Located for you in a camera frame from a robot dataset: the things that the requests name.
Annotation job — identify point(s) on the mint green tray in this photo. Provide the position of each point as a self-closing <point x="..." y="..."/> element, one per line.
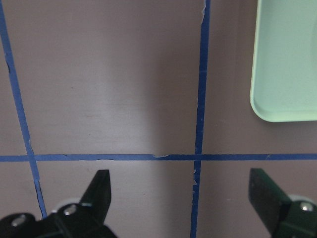
<point x="284" y="70"/>

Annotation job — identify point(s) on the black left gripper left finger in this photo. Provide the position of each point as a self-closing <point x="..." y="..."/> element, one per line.
<point x="98" y="195"/>

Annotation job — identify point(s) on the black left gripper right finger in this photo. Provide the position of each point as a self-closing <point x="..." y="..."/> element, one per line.
<point x="269" y="201"/>

